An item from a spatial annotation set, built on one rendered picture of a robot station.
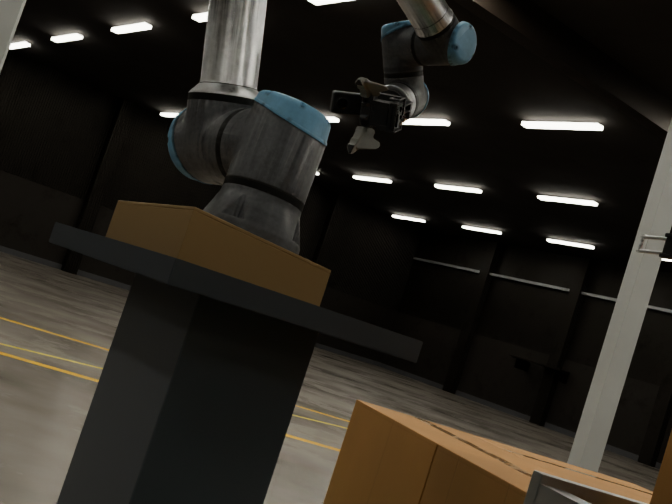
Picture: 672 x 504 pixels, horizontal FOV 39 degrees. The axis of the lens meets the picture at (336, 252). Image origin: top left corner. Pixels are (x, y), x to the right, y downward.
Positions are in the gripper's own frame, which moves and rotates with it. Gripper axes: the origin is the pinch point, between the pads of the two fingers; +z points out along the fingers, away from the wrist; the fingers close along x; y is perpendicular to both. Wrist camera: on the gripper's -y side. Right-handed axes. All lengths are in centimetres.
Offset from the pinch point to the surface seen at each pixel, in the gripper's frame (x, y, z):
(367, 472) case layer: 99, 6, -33
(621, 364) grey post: 166, 64, -314
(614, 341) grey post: 156, 58, -317
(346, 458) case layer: 105, -4, -46
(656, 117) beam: 107, 44, -830
